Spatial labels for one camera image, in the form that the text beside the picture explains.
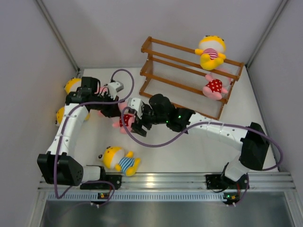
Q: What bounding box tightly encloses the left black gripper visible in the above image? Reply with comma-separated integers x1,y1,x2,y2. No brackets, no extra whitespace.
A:
90,91,121,118

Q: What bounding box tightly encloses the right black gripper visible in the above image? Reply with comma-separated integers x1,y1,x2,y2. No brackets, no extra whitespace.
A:
131,105,168,137

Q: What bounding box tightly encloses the yellow plush blue-striped shirt front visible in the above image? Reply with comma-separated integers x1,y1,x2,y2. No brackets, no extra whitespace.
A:
98,146,141,177

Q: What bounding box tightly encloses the yellow plush blue-striped shirt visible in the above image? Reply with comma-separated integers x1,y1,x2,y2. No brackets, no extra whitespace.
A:
98,146,141,177
55,104,90,127

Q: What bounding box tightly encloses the yellow plush pink-striped shirt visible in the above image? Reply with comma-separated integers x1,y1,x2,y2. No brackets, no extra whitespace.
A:
195,35,226,71
64,78,81,94

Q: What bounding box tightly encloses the pink plush red dotted dress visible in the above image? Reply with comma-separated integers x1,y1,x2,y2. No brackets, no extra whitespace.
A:
98,86,114,118

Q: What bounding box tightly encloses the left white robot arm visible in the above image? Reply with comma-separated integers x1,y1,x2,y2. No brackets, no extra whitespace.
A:
37,77,124,189

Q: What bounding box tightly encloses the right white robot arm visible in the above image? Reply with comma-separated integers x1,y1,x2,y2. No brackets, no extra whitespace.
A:
127,94,269,188

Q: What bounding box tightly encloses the wooden three-tier shelf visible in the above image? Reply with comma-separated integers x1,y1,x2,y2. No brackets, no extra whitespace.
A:
139,36,244,120

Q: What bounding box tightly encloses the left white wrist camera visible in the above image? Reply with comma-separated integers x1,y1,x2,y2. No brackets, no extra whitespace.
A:
107,81,124,99

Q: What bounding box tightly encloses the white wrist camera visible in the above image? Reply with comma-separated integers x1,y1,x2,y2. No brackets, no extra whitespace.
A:
107,81,124,99
127,98,143,118

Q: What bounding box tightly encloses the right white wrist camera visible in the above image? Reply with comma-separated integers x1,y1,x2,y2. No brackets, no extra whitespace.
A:
127,98,143,118

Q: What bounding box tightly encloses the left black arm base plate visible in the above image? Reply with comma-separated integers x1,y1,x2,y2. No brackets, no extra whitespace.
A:
80,175,122,190

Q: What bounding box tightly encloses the aluminium mounting rail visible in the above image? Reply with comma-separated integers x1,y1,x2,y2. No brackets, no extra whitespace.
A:
37,172,296,201

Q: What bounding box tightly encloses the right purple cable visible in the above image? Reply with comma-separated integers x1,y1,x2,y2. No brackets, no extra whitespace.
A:
122,106,284,206

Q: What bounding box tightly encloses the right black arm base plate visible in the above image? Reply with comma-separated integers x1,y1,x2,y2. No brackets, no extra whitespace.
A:
205,174,248,191

